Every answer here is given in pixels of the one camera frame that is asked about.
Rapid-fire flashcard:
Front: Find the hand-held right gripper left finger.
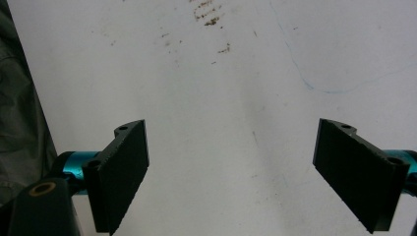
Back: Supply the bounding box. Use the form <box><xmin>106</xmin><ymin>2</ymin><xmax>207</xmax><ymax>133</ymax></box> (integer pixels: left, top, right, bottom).
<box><xmin>82</xmin><ymin>119</ymin><xmax>150</xmax><ymax>236</ymax></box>

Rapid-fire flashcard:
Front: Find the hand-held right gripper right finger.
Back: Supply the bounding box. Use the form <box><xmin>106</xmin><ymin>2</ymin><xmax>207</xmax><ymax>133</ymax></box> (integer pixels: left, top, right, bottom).
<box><xmin>312</xmin><ymin>118</ymin><xmax>411</xmax><ymax>234</ymax></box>

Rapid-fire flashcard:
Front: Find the dark grey plastic cover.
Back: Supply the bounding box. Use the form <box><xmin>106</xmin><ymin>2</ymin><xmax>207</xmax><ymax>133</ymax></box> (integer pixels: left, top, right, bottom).
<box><xmin>0</xmin><ymin>0</ymin><xmax>59</xmax><ymax>207</ymax></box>

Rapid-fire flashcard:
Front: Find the white table mat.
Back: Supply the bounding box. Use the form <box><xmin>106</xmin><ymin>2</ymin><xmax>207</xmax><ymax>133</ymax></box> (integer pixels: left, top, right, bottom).
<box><xmin>6</xmin><ymin>0</ymin><xmax>417</xmax><ymax>236</ymax></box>

